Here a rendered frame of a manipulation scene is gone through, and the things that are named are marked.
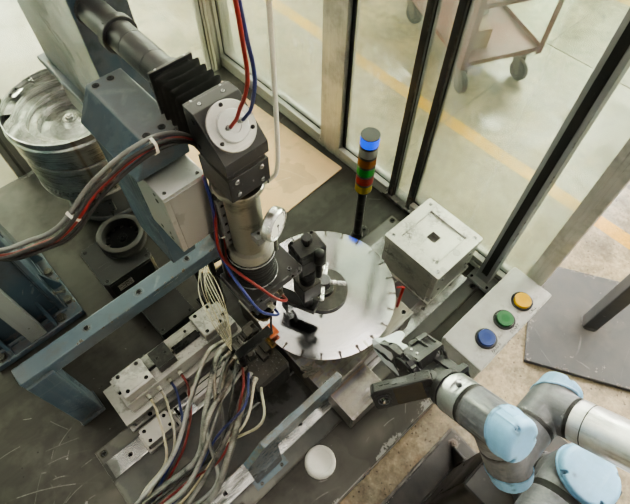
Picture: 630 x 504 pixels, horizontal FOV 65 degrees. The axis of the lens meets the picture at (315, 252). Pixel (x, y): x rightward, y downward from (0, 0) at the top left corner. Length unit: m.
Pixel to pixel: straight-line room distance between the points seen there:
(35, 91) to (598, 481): 1.56
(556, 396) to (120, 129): 0.80
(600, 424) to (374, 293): 0.51
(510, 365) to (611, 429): 1.32
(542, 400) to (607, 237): 1.85
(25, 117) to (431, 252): 1.08
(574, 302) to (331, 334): 1.54
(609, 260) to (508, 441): 1.92
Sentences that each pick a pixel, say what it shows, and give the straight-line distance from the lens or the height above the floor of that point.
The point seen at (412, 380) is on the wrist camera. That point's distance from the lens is 0.92.
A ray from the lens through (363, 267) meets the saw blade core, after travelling 1.18.
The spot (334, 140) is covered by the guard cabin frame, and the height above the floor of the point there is 0.81.
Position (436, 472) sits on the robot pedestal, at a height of 0.01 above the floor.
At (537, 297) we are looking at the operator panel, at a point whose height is 0.90.
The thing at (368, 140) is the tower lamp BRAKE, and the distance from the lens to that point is 1.14.
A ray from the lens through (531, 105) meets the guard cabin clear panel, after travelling 1.11.
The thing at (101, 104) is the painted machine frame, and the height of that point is 1.52.
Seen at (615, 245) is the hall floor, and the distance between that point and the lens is 2.74.
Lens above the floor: 1.96
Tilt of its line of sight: 58 degrees down
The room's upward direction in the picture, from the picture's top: 1 degrees clockwise
